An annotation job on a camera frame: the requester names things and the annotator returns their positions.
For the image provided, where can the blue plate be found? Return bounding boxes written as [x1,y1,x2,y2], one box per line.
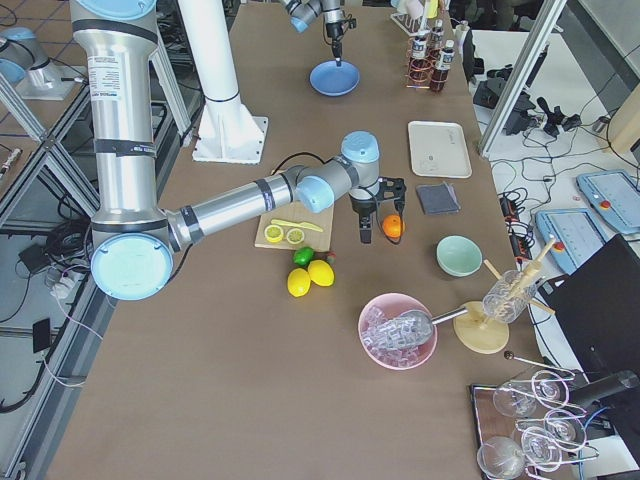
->
[309,60,360,97]

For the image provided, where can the black laptop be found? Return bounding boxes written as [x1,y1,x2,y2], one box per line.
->
[539,234,639,374]

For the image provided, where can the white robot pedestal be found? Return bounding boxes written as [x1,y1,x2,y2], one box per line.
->
[179,0,268,165]

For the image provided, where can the cream rabbit tray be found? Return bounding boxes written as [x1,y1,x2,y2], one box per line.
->
[408,120,472,179]

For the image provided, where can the metal ice scoop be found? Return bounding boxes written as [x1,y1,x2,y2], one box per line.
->
[374,306,468,349]

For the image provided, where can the pink bowl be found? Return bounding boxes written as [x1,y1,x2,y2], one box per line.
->
[358,293,438,371]

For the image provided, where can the teach pendant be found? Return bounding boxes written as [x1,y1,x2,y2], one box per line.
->
[576,170,639,234]
[535,208,609,275]

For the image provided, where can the wooden glass stand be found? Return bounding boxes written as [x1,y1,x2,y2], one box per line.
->
[453,237,555,354]

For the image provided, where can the orange mandarin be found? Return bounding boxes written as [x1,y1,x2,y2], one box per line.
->
[382,214,406,240]

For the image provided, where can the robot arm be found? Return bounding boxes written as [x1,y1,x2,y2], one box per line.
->
[70,1,380,300]
[280,0,349,67]

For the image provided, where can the green lime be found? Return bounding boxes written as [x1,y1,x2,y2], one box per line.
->
[293,246,315,268]

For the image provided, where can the patterned drinking glass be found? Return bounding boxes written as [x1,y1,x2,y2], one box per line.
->
[482,270,537,324]

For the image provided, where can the glass tray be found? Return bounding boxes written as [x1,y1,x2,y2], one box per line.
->
[468,384,515,448]

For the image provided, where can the copper bottle rack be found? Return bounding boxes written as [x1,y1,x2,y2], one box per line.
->
[405,19,455,93]

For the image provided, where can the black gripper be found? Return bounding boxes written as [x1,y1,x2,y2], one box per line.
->
[324,19,344,66]
[349,192,377,244]

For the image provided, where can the green bowl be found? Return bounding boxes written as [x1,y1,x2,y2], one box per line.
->
[436,235,483,277]

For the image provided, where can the grey cloth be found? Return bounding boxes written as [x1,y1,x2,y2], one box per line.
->
[416,182,461,215]

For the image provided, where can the dark drink bottle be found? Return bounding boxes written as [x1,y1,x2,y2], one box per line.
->
[407,29,431,88]
[429,40,455,92]
[429,19,444,62]

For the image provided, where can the yellow plastic knife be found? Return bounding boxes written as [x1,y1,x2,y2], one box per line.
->
[270,218,324,233]

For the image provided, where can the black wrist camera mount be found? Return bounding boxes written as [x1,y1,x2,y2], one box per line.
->
[376,177,406,215]

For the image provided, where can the lemon slice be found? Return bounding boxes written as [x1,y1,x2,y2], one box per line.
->
[263,224,285,244]
[285,227,306,245]

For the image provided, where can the wooden cutting board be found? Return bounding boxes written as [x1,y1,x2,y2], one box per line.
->
[253,169,335,253]

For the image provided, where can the yellow lemon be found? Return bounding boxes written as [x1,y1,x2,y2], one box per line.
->
[287,268,311,298]
[307,259,335,287]

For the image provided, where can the wine glass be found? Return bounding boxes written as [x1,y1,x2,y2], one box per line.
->
[531,370,569,409]
[492,380,538,419]
[521,426,562,472]
[476,436,526,479]

